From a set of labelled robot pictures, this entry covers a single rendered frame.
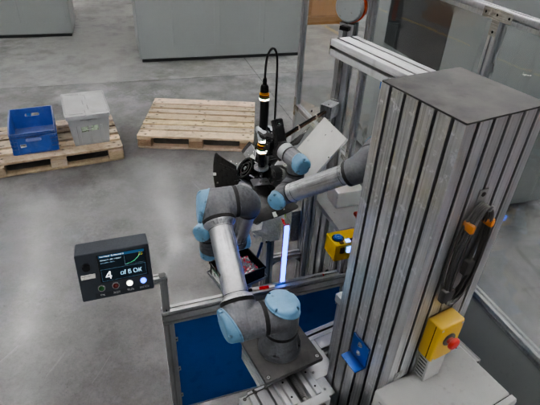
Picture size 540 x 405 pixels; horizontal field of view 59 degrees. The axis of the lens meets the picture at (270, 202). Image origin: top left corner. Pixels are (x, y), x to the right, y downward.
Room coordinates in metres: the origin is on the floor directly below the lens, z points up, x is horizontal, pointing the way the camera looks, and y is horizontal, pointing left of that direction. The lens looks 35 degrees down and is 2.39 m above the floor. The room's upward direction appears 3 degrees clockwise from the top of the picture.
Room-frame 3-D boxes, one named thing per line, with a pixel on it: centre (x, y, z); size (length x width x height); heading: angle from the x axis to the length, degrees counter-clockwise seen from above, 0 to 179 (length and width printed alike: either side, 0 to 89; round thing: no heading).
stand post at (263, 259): (2.07, 0.00, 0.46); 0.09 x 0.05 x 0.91; 21
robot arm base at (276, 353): (1.08, -0.06, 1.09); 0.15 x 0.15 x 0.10
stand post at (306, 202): (2.16, -0.21, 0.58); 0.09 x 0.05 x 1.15; 21
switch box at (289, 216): (2.24, -0.18, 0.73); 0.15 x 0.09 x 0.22; 111
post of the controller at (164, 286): (1.38, 0.41, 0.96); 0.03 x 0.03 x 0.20; 21
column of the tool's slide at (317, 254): (2.51, -0.35, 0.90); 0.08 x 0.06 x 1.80; 56
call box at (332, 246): (1.68, -0.36, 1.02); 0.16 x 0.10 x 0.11; 111
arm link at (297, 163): (1.67, -0.10, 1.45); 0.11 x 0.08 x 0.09; 31
